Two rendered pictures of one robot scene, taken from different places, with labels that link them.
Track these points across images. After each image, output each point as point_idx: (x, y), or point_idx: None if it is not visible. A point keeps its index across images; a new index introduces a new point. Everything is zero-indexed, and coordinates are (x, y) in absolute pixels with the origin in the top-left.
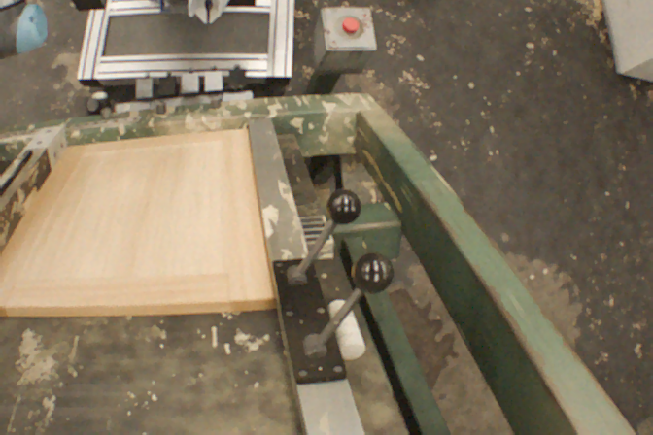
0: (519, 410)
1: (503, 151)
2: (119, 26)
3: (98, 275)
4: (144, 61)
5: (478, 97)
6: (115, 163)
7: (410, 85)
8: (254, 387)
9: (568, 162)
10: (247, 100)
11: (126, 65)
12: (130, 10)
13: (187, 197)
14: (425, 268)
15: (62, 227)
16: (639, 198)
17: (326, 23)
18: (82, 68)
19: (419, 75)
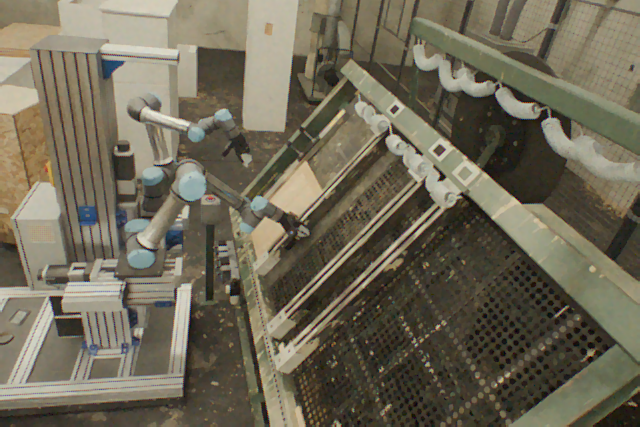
0: (322, 122)
1: (218, 228)
2: (144, 370)
3: (308, 189)
4: (174, 349)
5: (190, 235)
6: (268, 238)
7: (185, 259)
8: (323, 149)
9: (221, 204)
10: (234, 232)
11: (177, 357)
12: (133, 363)
13: (281, 202)
14: (293, 160)
15: (297, 214)
16: (237, 178)
17: (209, 204)
18: (174, 385)
19: (179, 256)
